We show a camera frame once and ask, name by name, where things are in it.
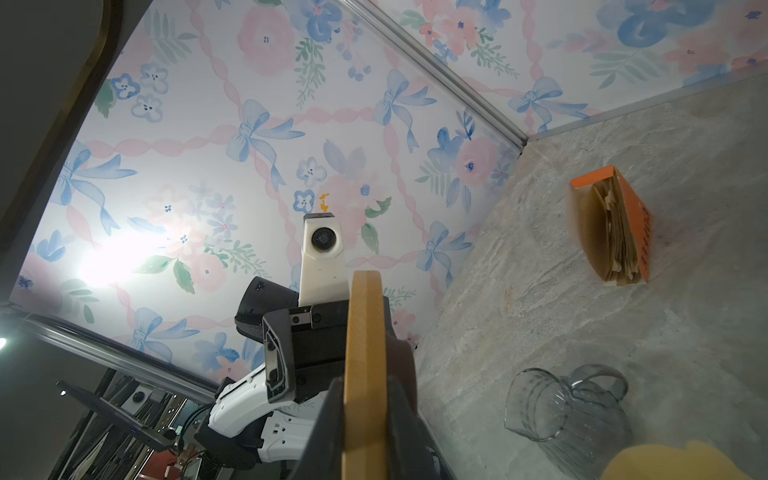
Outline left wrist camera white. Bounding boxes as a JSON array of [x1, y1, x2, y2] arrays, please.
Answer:
[[298, 213, 350, 307]]

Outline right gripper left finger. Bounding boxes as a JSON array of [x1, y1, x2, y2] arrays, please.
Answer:
[[288, 377, 344, 480]]

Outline grey glass carafe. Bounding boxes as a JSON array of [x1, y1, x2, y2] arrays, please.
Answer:
[[504, 364, 634, 479]]

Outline left aluminium corner post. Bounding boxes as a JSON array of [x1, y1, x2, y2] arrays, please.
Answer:
[[340, 0, 528, 150]]

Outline brown paper coffee filter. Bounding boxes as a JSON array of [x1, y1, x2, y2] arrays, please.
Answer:
[[600, 441, 750, 480]]

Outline wooden dripper ring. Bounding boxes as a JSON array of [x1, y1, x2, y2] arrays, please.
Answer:
[[341, 269, 389, 480]]

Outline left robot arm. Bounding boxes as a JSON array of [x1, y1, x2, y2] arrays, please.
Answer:
[[197, 271, 439, 479]]

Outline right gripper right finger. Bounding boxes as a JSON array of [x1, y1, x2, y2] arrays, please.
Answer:
[[386, 376, 446, 480]]

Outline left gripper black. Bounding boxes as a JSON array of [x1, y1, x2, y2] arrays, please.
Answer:
[[262, 296, 418, 415]]

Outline coffee filter pack orange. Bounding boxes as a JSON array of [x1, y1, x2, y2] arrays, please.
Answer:
[[568, 165, 652, 286]]

